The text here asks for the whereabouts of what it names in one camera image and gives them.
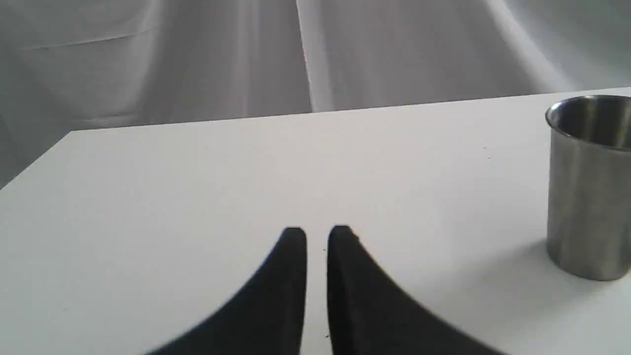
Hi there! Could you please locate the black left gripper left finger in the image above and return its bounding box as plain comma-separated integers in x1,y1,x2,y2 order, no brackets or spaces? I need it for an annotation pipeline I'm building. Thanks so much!
153,227,308,355

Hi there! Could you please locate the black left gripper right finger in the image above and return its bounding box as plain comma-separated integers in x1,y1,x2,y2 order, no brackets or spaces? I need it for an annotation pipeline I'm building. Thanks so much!
327,225,497,355

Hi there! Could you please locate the stainless steel cup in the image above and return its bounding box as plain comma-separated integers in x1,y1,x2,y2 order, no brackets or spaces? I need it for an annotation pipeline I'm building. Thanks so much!
545,95,631,281

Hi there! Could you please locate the white backdrop cloth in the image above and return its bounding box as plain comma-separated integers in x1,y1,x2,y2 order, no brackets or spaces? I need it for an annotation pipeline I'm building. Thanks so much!
0,0,631,186

